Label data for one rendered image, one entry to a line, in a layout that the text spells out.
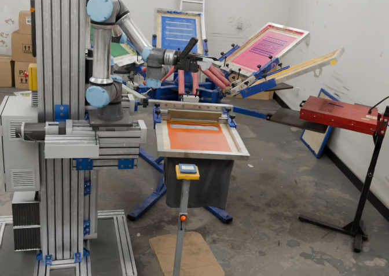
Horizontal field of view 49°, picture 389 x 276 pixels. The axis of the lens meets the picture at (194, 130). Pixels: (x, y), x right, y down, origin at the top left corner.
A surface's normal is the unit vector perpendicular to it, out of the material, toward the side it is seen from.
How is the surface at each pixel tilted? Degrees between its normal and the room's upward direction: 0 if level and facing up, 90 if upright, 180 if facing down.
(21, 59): 91
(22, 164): 90
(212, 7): 90
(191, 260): 0
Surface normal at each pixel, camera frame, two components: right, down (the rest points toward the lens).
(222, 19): 0.11, 0.37
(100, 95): -0.20, 0.46
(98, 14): -0.17, 0.22
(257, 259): 0.11, -0.93
